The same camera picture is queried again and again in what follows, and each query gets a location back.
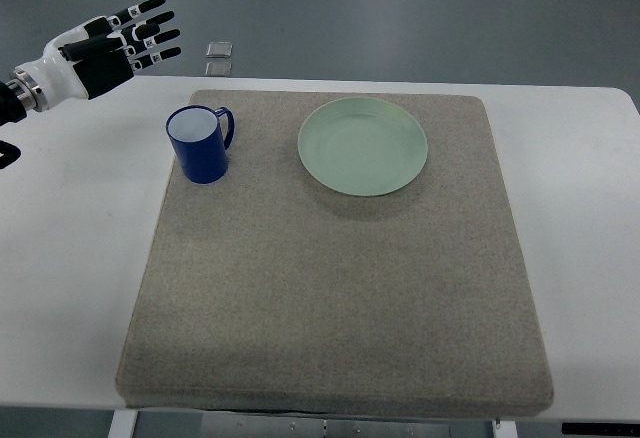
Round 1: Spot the upper floor socket plate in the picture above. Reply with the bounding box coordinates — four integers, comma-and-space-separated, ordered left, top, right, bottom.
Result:
205, 42, 233, 58

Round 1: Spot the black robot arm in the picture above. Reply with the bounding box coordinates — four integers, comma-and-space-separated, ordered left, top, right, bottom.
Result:
1, 67, 49, 126

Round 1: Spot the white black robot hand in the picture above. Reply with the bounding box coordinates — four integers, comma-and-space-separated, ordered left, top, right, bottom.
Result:
20, 0, 181, 110

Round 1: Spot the floor socket plate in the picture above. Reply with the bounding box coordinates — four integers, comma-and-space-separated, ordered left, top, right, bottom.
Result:
205, 42, 233, 58
205, 61, 232, 77

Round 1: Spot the lower floor socket plate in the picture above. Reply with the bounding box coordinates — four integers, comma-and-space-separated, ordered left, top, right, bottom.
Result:
205, 61, 232, 77

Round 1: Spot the blue enamel mug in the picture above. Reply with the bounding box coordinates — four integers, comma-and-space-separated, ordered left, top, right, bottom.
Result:
165, 105, 235, 184

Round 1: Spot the light green plate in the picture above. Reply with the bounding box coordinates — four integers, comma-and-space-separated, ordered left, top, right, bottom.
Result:
297, 97, 429, 197

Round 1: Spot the beige felt mat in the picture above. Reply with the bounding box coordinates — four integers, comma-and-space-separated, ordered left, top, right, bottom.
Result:
115, 90, 554, 419

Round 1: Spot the metal table frame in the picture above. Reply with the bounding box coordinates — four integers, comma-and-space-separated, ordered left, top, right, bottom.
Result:
107, 410, 519, 437

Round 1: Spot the black bar under table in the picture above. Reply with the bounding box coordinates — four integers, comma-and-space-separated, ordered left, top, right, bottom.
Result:
561, 422, 640, 437

